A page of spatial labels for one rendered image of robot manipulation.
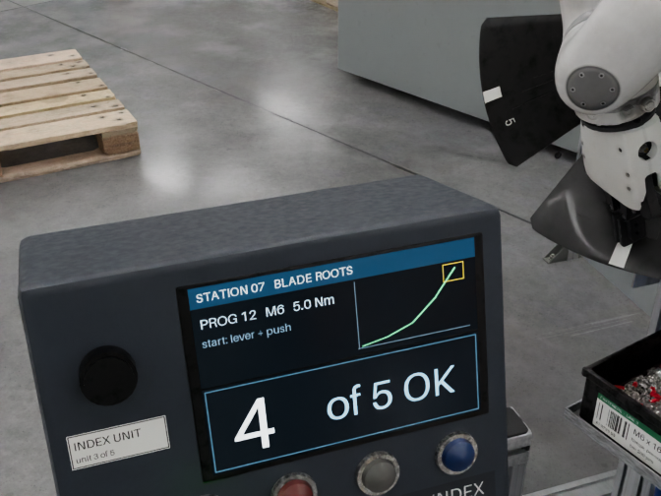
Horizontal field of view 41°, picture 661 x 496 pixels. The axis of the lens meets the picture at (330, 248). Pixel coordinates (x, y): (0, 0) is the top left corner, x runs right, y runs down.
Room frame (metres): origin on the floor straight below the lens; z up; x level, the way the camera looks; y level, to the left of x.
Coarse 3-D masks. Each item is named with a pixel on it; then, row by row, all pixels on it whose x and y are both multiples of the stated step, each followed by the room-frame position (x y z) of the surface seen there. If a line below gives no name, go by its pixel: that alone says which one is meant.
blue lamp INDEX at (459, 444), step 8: (456, 432) 0.39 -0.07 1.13; (464, 432) 0.39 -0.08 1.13; (448, 440) 0.38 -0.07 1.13; (456, 440) 0.39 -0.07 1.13; (464, 440) 0.39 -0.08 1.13; (472, 440) 0.39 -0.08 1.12; (440, 448) 0.38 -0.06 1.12; (448, 448) 0.38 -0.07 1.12; (456, 448) 0.38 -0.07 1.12; (464, 448) 0.38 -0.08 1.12; (472, 448) 0.38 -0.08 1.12; (440, 456) 0.38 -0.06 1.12; (448, 456) 0.38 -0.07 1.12; (456, 456) 0.38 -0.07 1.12; (464, 456) 0.38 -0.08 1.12; (472, 456) 0.38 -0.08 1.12; (440, 464) 0.38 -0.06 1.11; (448, 464) 0.38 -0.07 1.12; (456, 464) 0.38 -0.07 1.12; (464, 464) 0.38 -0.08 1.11; (472, 464) 0.38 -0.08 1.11; (448, 472) 0.38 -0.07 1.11; (456, 472) 0.38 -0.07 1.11
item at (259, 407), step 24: (240, 384) 0.36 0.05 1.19; (264, 384) 0.37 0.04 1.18; (288, 384) 0.37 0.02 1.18; (216, 408) 0.36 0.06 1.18; (240, 408) 0.36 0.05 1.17; (264, 408) 0.36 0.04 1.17; (288, 408) 0.37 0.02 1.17; (216, 432) 0.35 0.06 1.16; (240, 432) 0.36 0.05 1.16; (264, 432) 0.36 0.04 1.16; (288, 432) 0.36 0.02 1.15; (216, 456) 0.35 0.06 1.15; (240, 456) 0.35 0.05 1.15; (264, 456) 0.35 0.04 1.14; (288, 456) 0.36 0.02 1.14
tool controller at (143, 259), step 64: (320, 192) 0.50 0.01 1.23; (384, 192) 0.48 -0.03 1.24; (448, 192) 0.47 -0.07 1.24; (64, 256) 0.40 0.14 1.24; (128, 256) 0.39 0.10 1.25; (192, 256) 0.38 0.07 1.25; (256, 256) 0.39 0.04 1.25; (320, 256) 0.40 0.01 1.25; (384, 256) 0.40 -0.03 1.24; (448, 256) 0.41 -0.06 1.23; (64, 320) 0.35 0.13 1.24; (128, 320) 0.36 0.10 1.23; (192, 320) 0.37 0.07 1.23; (256, 320) 0.38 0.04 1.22; (320, 320) 0.38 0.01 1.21; (384, 320) 0.39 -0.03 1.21; (448, 320) 0.41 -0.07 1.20; (64, 384) 0.34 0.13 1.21; (128, 384) 0.34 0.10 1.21; (192, 384) 0.36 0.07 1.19; (320, 384) 0.37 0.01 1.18; (384, 384) 0.38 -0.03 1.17; (448, 384) 0.40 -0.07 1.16; (64, 448) 0.33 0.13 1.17; (128, 448) 0.34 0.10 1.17; (192, 448) 0.35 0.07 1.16; (320, 448) 0.36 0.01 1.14; (384, 448) 0.38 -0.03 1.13
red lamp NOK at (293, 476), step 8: (296, 472) 0.36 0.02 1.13; (280, 480) 0.35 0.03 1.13; (288, 480) 0.35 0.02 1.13; (296, 480) 0.35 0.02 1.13; (304, 480) 0.36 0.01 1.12; (312, 480) 0.36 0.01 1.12; (272, 488) 0.35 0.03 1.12; (280, 488) 0.35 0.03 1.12; (288, 488) 0.35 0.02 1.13; (296, 488) 0.35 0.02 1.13; (304, 488) 0.35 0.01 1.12; (312, 488) 0.35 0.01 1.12
